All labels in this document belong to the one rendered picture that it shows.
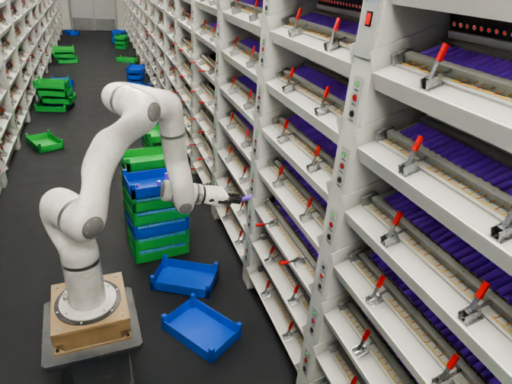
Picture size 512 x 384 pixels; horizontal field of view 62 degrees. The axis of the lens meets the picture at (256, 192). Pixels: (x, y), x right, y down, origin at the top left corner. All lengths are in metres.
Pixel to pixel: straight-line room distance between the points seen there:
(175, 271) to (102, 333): 0.84
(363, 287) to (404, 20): 0.70
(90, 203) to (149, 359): 0.83
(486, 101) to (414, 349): 0.59
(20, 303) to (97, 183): 1.09
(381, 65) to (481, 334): 0.63
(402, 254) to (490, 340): 0.27
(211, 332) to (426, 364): 1.13
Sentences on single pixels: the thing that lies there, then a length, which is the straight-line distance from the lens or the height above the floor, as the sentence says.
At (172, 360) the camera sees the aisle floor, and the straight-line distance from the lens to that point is 1.91.
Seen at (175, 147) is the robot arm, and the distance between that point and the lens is 1.54.
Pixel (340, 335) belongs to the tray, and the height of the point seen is 0.48.
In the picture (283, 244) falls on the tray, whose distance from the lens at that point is 1.71.
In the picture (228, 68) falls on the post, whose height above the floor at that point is 0.96.
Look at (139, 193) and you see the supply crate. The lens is 2.18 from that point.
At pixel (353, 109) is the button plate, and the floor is 1.15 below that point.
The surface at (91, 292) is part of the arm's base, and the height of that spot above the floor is 0.47.
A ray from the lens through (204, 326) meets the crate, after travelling 2.03.
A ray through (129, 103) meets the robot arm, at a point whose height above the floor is 1.07.
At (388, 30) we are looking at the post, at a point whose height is 1.35.
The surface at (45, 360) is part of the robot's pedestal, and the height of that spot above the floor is 0.28.
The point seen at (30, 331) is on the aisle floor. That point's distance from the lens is 2.15.
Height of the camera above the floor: 1.45
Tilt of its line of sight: 27 degrees down
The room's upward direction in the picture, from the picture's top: 5 degrees clockwise
